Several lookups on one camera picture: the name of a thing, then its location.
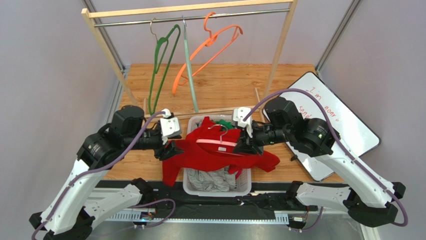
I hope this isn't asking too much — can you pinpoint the pink hanger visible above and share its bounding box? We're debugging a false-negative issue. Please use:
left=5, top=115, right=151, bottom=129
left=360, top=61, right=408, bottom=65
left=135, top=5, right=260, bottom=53
left=196, top=124, right=237, bottom=147

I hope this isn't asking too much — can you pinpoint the red t shirt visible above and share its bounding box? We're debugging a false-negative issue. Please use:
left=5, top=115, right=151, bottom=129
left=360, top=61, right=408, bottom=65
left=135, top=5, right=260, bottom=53
left=162, top=116, right=280, bottom=187

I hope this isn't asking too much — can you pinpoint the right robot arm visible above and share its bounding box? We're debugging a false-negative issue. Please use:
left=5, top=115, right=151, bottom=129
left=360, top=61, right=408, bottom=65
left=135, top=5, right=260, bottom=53
left=231, top=97, right=406, bottom=228

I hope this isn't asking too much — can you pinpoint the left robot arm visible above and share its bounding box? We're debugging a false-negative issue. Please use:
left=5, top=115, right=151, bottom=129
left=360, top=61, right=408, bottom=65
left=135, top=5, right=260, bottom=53
left=29, top=105, right=182, bottom=240

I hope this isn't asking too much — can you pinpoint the mint green hanger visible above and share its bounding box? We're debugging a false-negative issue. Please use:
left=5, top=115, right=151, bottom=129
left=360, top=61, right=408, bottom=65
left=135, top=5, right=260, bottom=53
left=182, top=15, right=199, bottom=113

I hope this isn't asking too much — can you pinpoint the orange hanger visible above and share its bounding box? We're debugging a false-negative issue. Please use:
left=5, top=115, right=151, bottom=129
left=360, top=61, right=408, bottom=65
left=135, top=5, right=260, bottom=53
left=171, top=11, right=244, bottom=95

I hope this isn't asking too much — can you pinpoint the magenta garment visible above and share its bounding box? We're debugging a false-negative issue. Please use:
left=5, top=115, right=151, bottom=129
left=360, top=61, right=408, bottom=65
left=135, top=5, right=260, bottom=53
left=235, top=169, right=243, bottom=179

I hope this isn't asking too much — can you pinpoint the green garment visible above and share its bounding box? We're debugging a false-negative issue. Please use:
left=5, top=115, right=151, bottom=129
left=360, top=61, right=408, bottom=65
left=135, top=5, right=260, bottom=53
left=214, top=119, right=235, bottom=131

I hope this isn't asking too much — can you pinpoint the grey garment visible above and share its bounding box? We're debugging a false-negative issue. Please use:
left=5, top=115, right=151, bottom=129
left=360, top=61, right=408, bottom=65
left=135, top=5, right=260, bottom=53
left=186, top=166, right=237, bottom=192

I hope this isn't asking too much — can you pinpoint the white plastic laundry basket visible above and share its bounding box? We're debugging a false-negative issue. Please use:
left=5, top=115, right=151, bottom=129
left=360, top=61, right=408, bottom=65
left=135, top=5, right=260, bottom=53
left=183, top=115, right=252, bottom=198

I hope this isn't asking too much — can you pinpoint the white whiteboard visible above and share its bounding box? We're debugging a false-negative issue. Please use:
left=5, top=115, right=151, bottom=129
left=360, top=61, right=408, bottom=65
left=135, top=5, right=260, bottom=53
left=286, top=72, right=381, bottom=182

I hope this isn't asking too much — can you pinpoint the wooden clothes rack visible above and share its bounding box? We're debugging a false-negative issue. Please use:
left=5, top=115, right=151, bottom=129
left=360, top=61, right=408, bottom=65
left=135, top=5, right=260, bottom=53
left=81, top=0, right=298, bottom=119

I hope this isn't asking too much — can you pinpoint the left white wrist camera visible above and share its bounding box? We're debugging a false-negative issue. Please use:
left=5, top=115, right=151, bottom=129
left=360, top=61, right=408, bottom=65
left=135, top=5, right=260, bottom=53
left=159, top=108, right=182, bottom=145

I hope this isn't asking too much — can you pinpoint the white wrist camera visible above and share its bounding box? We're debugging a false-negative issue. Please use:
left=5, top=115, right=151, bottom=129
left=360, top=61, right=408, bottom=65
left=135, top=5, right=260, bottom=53
left=231, top=107, right=253, bottom=138
left=159, top=108, right=182, bottom=145

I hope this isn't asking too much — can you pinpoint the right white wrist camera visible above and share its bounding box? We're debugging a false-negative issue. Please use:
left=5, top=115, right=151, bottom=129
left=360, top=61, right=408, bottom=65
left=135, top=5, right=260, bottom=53
left=231, top=107, right=253, bottom=138

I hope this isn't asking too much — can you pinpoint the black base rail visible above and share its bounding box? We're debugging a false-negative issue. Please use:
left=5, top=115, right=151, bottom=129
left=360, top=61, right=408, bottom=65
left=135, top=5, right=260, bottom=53
left=109, top=180, right=340, bottom=225

